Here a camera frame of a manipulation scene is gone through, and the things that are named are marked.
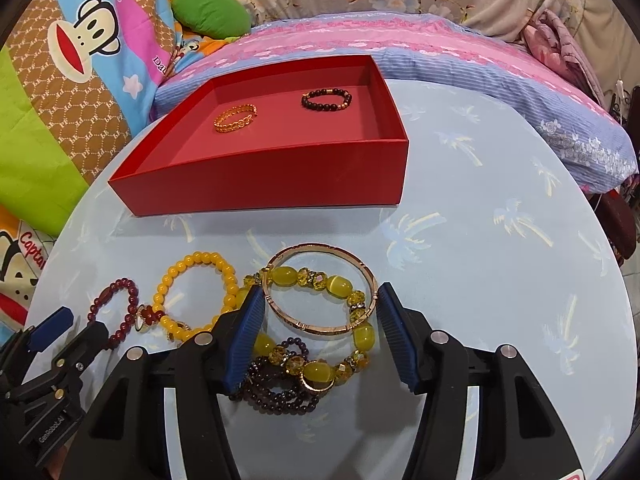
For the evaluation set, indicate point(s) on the red cardboard box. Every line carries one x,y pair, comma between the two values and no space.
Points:
280,180

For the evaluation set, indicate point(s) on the rose gold bangle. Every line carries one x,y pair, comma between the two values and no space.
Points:
312,330

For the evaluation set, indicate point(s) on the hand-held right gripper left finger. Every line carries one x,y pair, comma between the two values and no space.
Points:
245,340

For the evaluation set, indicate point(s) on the folded pink quilt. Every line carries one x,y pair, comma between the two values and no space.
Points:
560,50

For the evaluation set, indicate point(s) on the beige cloth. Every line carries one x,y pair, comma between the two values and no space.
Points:
605,15

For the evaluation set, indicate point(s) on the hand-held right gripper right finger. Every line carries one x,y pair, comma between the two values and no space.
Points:
397,340

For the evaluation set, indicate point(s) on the pink and blue pillow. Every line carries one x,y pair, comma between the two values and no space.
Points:
450,60

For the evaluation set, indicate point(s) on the dark red chair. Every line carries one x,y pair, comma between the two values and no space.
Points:
617,225

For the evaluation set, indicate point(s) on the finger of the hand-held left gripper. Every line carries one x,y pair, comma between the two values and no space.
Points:
85,345
50,330

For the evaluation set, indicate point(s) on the monkey print blanket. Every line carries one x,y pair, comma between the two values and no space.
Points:
75,30

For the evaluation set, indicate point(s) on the green pillow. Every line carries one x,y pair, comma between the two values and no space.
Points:
210,12

